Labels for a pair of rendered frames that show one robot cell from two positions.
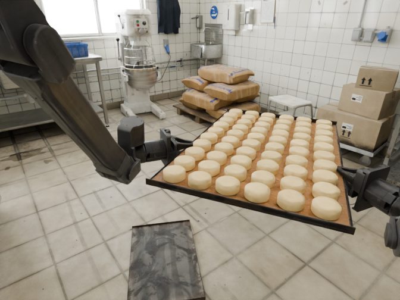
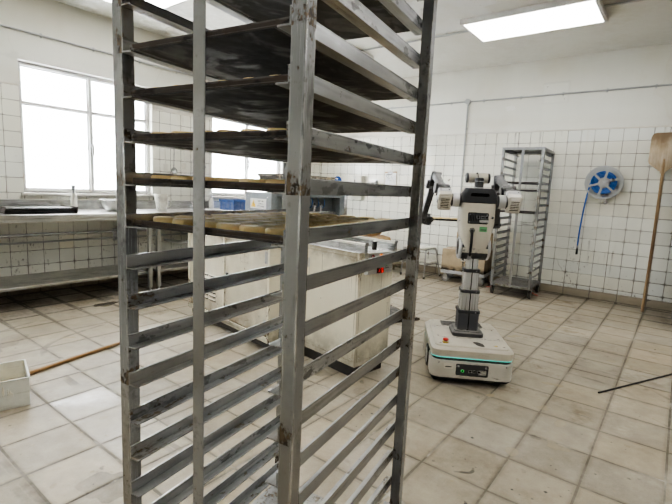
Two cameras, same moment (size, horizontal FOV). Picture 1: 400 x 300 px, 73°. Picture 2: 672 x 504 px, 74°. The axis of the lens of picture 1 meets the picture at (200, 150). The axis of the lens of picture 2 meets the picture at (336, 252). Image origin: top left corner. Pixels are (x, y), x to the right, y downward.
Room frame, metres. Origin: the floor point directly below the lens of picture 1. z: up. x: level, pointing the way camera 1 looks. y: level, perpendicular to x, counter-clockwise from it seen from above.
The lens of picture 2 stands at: (-2.92, 1.92, 1.23)
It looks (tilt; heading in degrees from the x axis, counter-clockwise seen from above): 8 degrees down; 344
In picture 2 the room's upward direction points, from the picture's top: 3 degrees clockwise
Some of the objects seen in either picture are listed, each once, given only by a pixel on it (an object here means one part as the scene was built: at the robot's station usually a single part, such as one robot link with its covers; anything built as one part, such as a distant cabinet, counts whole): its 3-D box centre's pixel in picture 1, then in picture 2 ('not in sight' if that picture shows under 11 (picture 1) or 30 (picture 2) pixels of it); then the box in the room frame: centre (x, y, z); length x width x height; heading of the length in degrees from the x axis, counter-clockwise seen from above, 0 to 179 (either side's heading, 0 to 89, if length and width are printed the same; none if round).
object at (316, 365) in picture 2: not in sight; (354, 338); (-1.92, 1.59, 0.87); 0.64 x 0.03 x 0.03; 135
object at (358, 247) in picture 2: not in sight; (272, 232); (0.57, 1.47, 0.87); 2.01 x 0.03 x 0.07; 28
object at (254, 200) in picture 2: not in sight; (296, 215); (0.54, 1.29, 1.01); 0.72 x 0.33 x 0.34; 118
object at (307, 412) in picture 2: not in sight; (352, 374); (-1.92, 1.59, 0.78); 0.64 x 0.03 x 0.03; 135
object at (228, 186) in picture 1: (227, 185); not in sight; (0.47, -0.06, 1.02); 0.05 x 0.05 x 0.02
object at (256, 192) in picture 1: (256, 192); not in sight; (0.45, -0.11, 1.02); 0.05 x 0.05 x 0.02
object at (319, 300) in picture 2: not in sight; (337, 299); (0.09, 1.05, 0.45); 0.70 x 0.34 x 0.90; 28
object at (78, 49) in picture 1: (68, 49); (236, 204); (3.48, 1.59, 0.95); 0.40 x 0.30 x 0.14; 130
